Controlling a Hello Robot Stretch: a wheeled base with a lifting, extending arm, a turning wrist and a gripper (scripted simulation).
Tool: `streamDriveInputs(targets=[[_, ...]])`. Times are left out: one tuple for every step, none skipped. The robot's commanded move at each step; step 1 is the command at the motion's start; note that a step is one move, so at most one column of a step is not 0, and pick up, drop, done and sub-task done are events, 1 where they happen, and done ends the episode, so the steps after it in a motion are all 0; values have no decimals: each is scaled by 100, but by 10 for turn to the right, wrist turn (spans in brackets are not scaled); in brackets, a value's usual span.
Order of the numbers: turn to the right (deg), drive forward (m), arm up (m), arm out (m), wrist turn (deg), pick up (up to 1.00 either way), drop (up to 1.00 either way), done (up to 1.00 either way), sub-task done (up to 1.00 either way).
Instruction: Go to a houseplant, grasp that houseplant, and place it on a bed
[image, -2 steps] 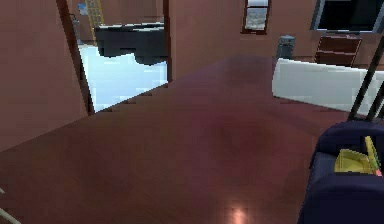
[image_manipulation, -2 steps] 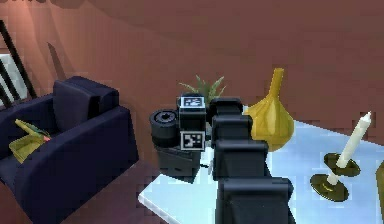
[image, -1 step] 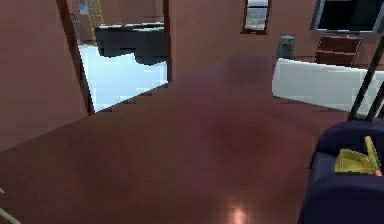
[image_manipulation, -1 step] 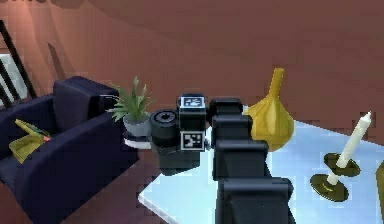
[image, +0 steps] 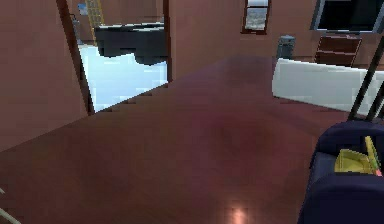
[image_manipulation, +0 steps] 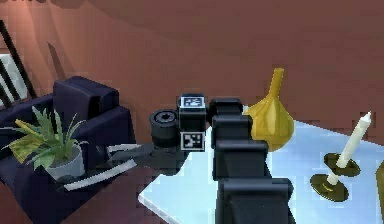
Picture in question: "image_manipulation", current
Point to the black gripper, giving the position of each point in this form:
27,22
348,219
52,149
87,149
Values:
163,128

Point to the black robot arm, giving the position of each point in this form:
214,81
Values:
240,160

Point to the green houseplant in white pot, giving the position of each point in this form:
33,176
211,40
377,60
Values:
65,160

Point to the dark navy sofa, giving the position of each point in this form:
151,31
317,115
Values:
90,100

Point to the pale blue table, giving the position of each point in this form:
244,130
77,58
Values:
186,193

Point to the yellow long-necked vase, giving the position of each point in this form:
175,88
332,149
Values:
270,123

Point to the dark olive candle holder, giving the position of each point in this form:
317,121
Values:
328,191

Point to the white candle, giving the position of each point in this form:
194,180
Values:
351,143

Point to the olive yellow object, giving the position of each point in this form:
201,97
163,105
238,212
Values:
380,186

